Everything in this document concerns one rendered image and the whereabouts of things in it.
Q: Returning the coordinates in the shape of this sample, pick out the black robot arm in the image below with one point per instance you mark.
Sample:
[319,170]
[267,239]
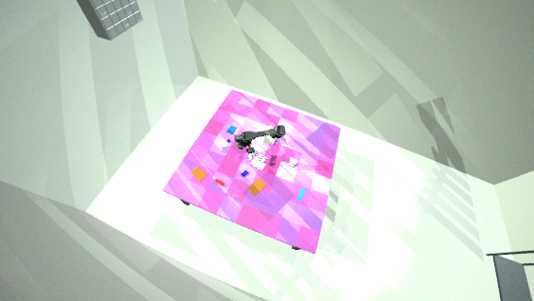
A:
[249,136]

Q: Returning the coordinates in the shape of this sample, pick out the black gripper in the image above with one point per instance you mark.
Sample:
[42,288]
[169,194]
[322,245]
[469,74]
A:
[251,149]

